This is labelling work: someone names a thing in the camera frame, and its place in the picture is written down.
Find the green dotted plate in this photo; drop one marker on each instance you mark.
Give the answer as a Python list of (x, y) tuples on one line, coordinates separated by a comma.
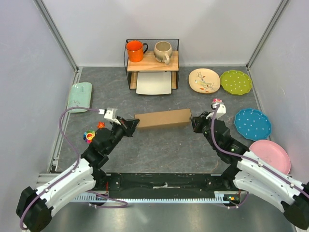
[(236, 82)]

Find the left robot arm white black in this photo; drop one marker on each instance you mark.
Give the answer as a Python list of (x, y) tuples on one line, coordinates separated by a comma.
[(36, 207)]

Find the mint green divided tray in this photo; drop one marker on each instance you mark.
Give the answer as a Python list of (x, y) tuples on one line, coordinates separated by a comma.
[(80, 95)]

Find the brown cardboard box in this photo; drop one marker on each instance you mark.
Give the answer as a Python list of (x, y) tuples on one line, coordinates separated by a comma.
[(164, 119)]

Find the orange maple leaf toy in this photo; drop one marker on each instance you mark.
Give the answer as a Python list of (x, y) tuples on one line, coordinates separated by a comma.
[(100, 125)]

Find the beige ceramic mug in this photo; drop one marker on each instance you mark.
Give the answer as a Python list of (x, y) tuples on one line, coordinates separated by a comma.
[(163, 52)]

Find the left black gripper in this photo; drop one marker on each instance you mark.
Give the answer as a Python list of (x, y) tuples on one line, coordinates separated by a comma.
[(128, 125)]

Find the orange enamel mug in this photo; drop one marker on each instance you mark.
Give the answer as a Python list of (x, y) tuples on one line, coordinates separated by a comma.
[(136, 49)]

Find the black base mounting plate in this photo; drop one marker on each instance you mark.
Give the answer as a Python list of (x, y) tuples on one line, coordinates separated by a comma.
[(122, 181)]

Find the rainbow flower toy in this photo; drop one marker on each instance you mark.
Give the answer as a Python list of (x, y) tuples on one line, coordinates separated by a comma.
[(88, 136)]

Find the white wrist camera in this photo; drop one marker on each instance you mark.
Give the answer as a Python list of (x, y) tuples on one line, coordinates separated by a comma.
[(109, 114), (218, 108)]

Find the pink flower toy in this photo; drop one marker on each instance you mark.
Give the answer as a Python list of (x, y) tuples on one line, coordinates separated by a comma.
[(217, 100)]

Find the white square plate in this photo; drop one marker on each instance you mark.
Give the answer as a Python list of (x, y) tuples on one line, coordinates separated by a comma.
[(154, 83)]

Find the grey slotted cable duct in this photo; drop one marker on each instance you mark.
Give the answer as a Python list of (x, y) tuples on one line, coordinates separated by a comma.
[(218, 198)]

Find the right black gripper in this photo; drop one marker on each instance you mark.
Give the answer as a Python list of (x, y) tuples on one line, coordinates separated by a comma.
[(198, 121)]

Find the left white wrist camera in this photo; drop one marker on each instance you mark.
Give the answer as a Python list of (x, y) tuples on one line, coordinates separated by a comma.
[(109, 114)]

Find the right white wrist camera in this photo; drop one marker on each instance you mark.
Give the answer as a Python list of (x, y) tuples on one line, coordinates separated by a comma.
[(218, 108)]

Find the pink plate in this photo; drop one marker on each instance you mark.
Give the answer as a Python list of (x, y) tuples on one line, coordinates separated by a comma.
[(273, 154)]

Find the beige floral plate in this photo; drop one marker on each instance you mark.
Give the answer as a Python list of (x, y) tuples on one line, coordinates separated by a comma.
[(204, 81)]

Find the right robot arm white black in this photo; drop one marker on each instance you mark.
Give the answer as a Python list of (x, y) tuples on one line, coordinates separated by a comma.
[(248, 172)]

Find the blue dotted plate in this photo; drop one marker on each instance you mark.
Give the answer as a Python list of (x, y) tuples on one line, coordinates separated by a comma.
[(252, 124)]

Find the black wire wooden shelf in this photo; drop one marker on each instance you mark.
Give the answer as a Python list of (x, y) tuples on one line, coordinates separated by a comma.
[(150, 64)]

